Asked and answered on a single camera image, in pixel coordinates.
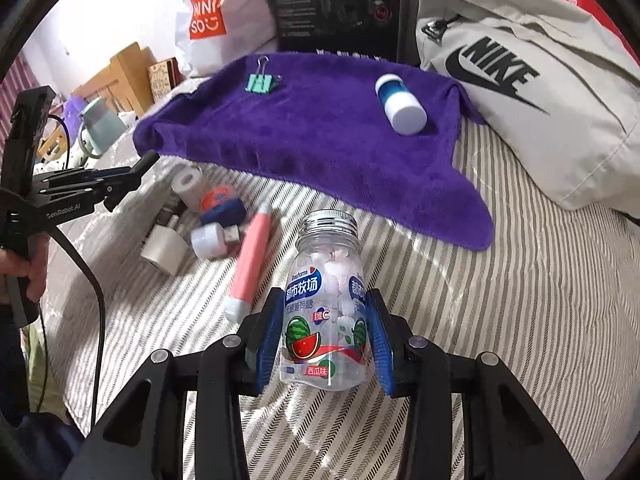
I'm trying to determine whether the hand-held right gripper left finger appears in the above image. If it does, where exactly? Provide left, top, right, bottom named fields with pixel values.
left=65, top=287, right=283, bottom=480

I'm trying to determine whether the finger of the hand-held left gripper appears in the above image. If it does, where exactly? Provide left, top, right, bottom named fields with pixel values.
left=37, top=182, right=126, bottom=213
left=35, top=150, right=162, bottom=184

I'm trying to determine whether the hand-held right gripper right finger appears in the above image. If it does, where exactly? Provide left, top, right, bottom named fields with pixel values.
left=365, top=289, right=586, bottom=480

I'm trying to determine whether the white tape roll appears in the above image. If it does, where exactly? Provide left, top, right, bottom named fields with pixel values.
left=171, top=165, right=203, bottom=198

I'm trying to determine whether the white charger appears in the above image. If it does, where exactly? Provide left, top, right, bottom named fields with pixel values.
left=140, top=215, right=193, bottom=276

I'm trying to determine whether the pink tube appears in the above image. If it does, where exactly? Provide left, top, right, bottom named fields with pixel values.
left=225, top=205, right=275, bottom=322

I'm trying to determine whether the small grey cap bottle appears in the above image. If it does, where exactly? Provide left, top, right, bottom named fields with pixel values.
left=191, top=224, right=242, bottom=260

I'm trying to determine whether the person's left hand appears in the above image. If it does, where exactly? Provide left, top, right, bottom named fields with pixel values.
left=0, top=234, right=51, bottom=311

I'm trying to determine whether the teal cup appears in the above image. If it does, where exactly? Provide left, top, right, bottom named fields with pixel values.
left=77, top=97, right=128, bottom=158

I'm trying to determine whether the wooden furniture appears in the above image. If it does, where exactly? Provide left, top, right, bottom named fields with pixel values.
left=72, top=42, right=158, bottom=116

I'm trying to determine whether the printed box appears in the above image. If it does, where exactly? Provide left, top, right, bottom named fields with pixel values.
left=147, top=58, right=180, bottom=101

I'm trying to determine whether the green binder clip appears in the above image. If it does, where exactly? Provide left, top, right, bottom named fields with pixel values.
left=244, top=55, right=283, bottom=96

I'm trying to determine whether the purple towel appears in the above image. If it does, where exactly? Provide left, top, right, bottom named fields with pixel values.
left=132, top=52, right=493, bottom=252

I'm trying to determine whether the white shopping bag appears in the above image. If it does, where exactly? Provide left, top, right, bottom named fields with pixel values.
left=174, top=0, right=281, bottom=78

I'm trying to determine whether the blue and white bottle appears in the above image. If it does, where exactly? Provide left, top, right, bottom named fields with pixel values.
left=375, top=73, right=428, bottom=136

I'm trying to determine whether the black cardboard box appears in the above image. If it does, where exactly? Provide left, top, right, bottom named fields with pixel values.
left=265, top=0, right=403, bottom=61

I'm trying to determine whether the grey bag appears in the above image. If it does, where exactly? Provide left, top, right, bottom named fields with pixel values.
left=415, top=0, right=640, bottom=221

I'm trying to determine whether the black cable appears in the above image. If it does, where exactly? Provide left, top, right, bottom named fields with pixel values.
left=30, top=112, right=106, bottom=413

